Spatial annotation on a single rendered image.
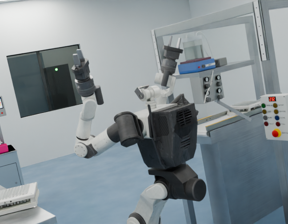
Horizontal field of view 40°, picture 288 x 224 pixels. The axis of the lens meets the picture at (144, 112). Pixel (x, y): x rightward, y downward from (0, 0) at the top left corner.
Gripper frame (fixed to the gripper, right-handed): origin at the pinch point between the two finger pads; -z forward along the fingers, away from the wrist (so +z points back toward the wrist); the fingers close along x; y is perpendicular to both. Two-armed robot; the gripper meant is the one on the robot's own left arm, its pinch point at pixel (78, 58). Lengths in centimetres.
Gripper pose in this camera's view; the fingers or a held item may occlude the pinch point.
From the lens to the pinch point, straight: 190.5
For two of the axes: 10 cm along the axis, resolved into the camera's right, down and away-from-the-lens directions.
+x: 1.8, -5.4, 8.3
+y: 9.7, -0.3, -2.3
